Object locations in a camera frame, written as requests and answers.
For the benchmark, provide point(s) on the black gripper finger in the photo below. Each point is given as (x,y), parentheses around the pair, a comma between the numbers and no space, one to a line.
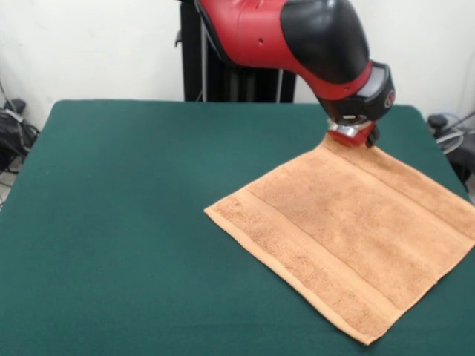
(373,137)

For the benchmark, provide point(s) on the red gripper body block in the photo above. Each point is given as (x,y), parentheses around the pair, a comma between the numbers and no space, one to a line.
(349,138)

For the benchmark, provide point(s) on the tan terry towel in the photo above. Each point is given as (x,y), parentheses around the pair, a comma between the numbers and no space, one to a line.
(352,230)

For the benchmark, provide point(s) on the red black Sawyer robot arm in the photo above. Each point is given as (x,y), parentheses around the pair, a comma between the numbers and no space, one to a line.
(289,37)

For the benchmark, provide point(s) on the dark green table cloth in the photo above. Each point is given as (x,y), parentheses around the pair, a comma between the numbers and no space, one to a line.
(111,241)

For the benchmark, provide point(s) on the black equipment bundle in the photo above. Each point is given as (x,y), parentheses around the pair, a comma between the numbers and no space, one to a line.
(15,141)

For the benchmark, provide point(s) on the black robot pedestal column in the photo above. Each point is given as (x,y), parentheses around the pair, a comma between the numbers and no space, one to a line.
(230,81)

